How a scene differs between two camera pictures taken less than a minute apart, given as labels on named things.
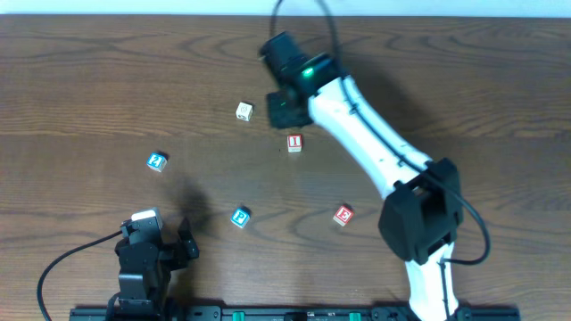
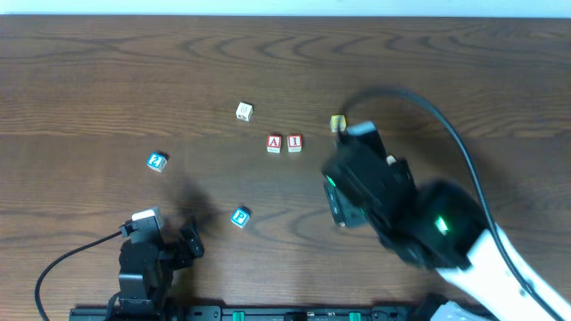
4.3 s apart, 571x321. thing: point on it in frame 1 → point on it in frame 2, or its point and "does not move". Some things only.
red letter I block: x=294 y=143 does not move
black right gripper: x=288 y=110 → x=357 y=145
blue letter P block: x=241 y=217 does not move
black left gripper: x=179 y=249 does not move
